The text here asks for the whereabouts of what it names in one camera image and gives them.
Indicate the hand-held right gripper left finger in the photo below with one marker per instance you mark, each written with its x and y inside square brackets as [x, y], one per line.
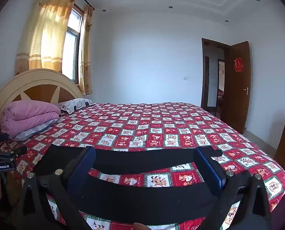
[83, 165]

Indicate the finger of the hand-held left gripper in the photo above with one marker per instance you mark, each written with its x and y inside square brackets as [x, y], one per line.
[19, 151]

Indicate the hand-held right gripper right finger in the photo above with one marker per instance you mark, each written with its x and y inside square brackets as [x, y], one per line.
[212, 171]

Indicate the black pants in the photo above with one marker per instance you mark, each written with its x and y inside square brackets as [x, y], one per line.
[145, 159]

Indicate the grey patterned pillow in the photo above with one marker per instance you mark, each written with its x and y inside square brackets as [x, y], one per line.
[34, 130]

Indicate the pink folded quilt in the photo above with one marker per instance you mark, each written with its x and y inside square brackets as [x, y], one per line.
[29, 112]

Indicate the white patterned pillow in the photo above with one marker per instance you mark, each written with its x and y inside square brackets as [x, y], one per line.
[73, 104]

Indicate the red printed bed sheet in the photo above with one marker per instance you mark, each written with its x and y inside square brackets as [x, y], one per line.
[156, 129]

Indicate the cream wooden headboard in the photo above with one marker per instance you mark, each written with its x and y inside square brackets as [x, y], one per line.
[37, 79]

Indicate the brown wooden door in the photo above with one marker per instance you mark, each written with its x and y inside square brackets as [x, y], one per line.
[236, 95]

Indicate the red paper door decoration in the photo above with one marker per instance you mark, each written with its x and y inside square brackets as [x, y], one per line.
[238, 64]

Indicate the narrow yellow curtain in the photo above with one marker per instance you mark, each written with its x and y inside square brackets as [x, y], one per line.
[86, 52]

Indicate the window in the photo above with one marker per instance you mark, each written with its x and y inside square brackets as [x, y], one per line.
[71, 45]

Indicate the wide yellow curtain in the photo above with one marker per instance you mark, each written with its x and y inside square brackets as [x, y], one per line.
[46, 28]

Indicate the wooden bed frame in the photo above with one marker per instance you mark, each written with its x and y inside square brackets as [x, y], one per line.
[13, 189]

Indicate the brown door frame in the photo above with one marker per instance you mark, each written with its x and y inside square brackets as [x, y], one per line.
[203, 76]

